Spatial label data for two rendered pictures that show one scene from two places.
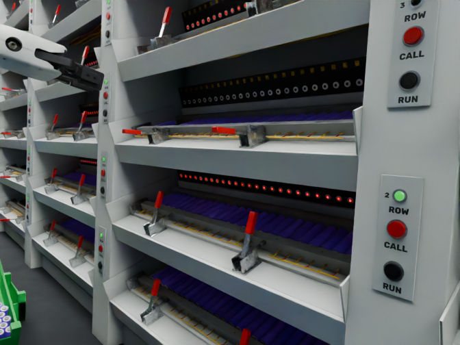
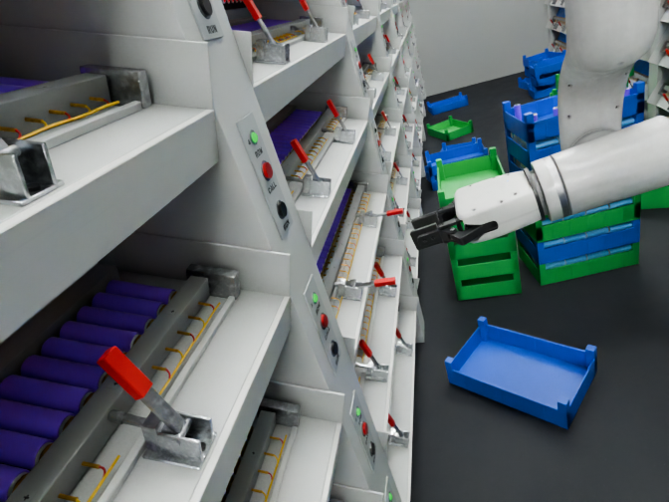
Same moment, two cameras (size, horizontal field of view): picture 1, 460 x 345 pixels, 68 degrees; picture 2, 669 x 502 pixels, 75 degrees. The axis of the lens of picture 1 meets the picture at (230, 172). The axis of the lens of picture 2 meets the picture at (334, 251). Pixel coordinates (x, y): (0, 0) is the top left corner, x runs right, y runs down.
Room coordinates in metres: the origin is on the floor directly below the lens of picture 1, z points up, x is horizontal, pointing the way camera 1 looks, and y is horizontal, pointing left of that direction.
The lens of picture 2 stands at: (1.00, 0.71, 0.92)
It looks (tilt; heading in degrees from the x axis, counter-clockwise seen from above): 27 degrees down; 243
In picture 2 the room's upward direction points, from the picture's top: 18 degrees counter-clockwise
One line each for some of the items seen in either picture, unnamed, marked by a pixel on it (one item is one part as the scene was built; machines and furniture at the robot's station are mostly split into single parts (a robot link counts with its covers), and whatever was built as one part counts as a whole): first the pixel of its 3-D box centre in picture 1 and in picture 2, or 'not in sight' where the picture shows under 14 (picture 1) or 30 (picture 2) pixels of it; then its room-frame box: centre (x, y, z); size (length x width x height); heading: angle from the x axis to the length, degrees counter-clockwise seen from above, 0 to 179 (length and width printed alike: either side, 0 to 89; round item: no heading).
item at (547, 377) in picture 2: not in sight; (518, 366); (0.32, 0.15, 0.04); 0.30 x 0.20 x 0.08; 101
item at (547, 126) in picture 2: not in sight; (567, 107); (-0.22, -0.01, 0.52); 0.30 x 0.20 x 0.08; 144
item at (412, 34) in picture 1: (413, 36); not in sight; (0.34, -0.17, 0.62); 0.02 x 0.01 x 0.02; 44
